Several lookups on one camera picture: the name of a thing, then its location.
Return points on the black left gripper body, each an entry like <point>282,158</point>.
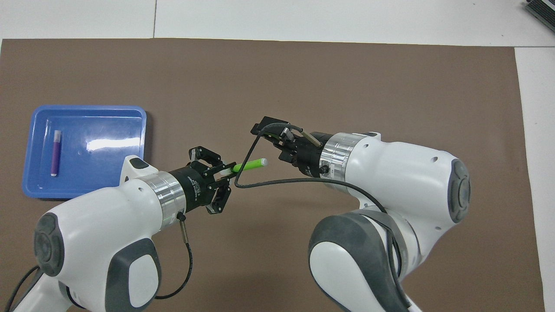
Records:
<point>195,190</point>

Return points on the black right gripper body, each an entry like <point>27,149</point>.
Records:
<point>312,156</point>

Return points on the green highlighter pen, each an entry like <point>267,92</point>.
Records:
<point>251,164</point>

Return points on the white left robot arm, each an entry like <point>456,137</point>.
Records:
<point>108,216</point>

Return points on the brown table mat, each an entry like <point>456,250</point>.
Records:
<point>277,69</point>

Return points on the blue plastic tray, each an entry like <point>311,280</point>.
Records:
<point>104,121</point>

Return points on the purple highlighter pen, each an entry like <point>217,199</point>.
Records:
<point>55,156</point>

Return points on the grey ribbed device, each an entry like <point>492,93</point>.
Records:
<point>542,9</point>

